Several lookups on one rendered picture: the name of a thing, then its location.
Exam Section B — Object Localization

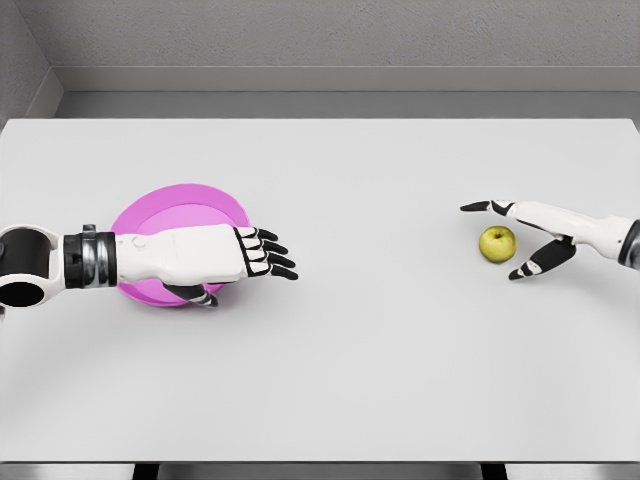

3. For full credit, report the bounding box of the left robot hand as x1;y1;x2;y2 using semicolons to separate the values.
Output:
158;224;300;309

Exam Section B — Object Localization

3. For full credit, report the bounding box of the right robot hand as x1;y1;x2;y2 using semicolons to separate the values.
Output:
459;199;607;282

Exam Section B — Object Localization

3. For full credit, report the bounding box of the pink plate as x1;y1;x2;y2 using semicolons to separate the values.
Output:
108;184;250;309

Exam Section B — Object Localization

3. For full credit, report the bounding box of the yellow-green apple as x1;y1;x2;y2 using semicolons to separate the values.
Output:
478;225;517;263

